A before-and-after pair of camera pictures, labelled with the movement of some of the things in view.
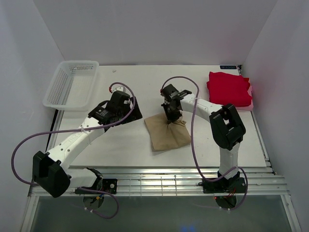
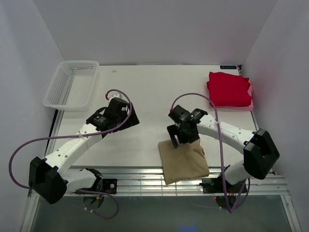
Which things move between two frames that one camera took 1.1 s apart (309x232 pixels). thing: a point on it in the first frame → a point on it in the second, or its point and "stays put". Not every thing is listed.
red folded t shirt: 225,88 stays put
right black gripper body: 166,106 → 187,137
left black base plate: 108,185 stays put
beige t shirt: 165,136 → 187,161
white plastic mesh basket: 72,85 stays put
